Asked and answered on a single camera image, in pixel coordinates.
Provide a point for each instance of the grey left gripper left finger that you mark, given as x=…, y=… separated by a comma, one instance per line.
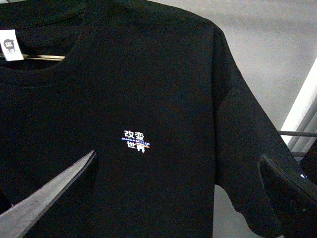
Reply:
x=19, y=219

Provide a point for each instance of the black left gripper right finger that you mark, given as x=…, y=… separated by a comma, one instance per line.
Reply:
x=292, y=196

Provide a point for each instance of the black printed t-shirt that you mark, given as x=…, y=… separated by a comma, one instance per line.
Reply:
x=155, y=91

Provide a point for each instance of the grey metal drying rack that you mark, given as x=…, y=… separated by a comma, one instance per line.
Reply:
x=300, y=142

